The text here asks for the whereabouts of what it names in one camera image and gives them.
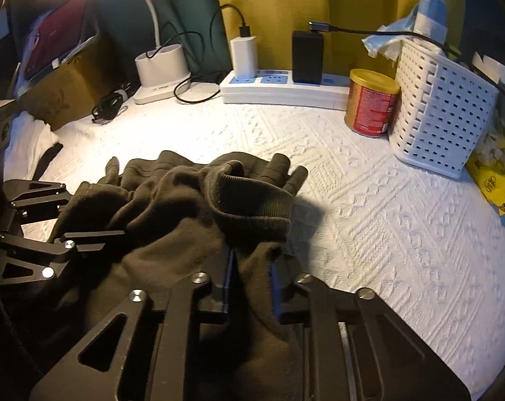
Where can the clear jar with white lid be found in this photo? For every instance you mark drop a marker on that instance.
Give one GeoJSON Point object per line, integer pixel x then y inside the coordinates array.
{"type": "Point", "coordinates": [501, 133]}

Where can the brown t-shirt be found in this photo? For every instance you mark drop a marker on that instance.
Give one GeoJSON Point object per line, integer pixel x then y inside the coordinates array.
{"type": "Point", "coordinates": [168, 217]}

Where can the blue and white bottle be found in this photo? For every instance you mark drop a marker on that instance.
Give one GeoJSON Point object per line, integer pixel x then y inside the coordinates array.
{"type": "Point", "coordinates": [433, 16]}

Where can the white cloth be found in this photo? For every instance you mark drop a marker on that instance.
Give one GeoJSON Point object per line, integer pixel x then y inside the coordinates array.
{"type": "Point", "coordinates": [26, 142]}

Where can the yellow curtain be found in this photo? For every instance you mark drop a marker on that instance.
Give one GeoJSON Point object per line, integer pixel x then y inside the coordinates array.
{"type": "Point", "coordinates": [340, 0]}

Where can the cardboard box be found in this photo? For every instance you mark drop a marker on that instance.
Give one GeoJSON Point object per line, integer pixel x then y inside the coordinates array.
{"type": "Point", "coordinates": [72, 87]}

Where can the red and gold tin can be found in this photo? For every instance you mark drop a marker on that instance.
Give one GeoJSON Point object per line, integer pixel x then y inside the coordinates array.
{"type": "Point", "coordinates": [371, 104]}

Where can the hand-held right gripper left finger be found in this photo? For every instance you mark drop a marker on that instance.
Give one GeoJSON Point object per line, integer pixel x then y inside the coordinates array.
{"type": "Point", "coordinates": [181, 321]}

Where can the crumpled white tissue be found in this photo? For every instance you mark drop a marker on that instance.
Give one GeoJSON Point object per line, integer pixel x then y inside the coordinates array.
{"type": "Point", "coordinates": [386, 41]}

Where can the white power strip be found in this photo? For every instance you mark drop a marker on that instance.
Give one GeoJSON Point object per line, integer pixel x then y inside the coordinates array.
{"type": "Point", "coordinates": [277, 90]}

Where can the black charger adapter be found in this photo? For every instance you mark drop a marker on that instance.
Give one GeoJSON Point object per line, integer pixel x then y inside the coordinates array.
{"type": "Point", "coordinates": [307, 56]}

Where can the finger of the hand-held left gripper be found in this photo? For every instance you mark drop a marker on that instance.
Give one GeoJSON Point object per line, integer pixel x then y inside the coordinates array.
{"type": "Point", "coordinates": [35, 196]}
{"type": "Point", "coordinates": [39, 255]}

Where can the white perforated plastic basket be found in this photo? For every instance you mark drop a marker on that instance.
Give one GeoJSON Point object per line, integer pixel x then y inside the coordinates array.
{"type": "Point", "coordinates": [440, 108]}

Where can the white charger adapter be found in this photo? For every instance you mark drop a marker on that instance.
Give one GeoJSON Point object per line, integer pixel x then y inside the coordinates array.
{"type": "Point", "coordinates": [244, 56]}

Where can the yellow snack bag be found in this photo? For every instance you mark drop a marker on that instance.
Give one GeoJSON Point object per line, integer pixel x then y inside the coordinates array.
{"type": "Point", "coordinates": [492, 183]}

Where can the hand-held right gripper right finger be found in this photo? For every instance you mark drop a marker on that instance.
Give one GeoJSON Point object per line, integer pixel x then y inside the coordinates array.
{"type": "Point", "coordinates": [319, 321]}

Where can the dark teal curtain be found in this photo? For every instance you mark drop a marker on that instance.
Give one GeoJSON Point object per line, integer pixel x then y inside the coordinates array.
{"type": "Point", "coordinates": [164, 4]}

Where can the white desk lamp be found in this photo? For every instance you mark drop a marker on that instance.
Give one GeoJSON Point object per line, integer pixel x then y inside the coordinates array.
{"type": "Point", "coordinates": [160, 71]}

